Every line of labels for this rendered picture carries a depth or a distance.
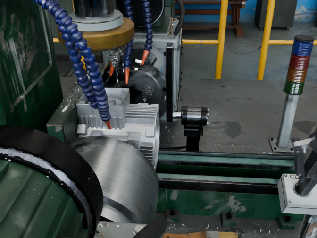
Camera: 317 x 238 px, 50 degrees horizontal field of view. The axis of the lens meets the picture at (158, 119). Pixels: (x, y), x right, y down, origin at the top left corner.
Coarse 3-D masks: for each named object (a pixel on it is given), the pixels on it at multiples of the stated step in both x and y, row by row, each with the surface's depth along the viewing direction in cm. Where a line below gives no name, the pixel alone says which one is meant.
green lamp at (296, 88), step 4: (288, 80) 113; (288, 84) 114; (292, 84) 113; (296, 84) 112; (300, 84) 112; (284, 88) 116; (288, 88) 114; (292, 88) 113; (296, 88) 113; (300, 88) 113; (288, 92) 115; (292, 92) 114; (296, 92) 114; (300, 92) 114
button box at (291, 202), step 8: (288, 176) 72; (296, 176) 72; (280, 184) 74; (288, 184) 71; (280, 192) 73; (288, 192) 70; (296, 192) 70; (312, 192) 70; (280, 200) 73; (288, 200) 69; (296, 200) 69; (304, 200) 69; (312, 200) 69; (288, 208) 70; (296, 208) 70; (304, 208) 69; (312, 208) 69
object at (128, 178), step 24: (72, 144) 69; (96, 144) 67; (120, 144) 69; (96, 168) 61; (120, 168) 63; (144, 168) 69; (120, 192) 59; (144, 192) 64; (120, 216) 57; (144, 216) 60
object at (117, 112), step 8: (112, 88) 94; (120, 88) 94; (128, 88) 93; (112, 96) 95; (120, 96) 95; (128, 96) 93; (80, 104) 86; (88, 104) 86; (112, 104) 89; (120, 104) 86; (128, 104) 93; (80, 112) 87; (88, 112) 87; (96, 112) 87; (112, 112) 86; (120, 112) 86; (80, 120) 89; (88, 120) 88; (96, 120) 88; (112, 120) 88; (120, 120) 87; (96, 128) 89; (120, 128) 88
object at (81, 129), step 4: (152, 104) 97; (156, 104) 96; (80, 124) 88; (84, 124) 88; (80, 128) 87; (84, 128) 87; (148, 128) 86; (152, 128) 86; (76, 132) 87; (80, 132) 87; (84, 132) 87; (148, 132) 86; (152, 132) 86; (148, 136) 86; (152, 136) 86
